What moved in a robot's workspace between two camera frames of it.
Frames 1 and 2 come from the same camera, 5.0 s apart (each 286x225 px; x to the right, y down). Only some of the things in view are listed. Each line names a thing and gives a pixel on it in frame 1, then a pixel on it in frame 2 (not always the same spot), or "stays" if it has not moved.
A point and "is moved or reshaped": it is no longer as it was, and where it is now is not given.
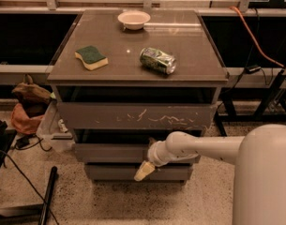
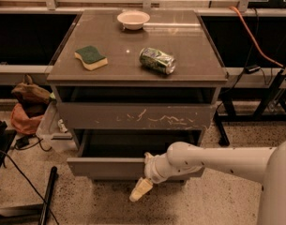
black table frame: (278, 91) stays
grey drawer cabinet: (125, 78) stays
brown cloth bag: (31, 94) stays
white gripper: (155, 155) -> (151, 171)
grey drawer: (118, 153) is moved or reshaped
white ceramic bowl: (133, 20) stays
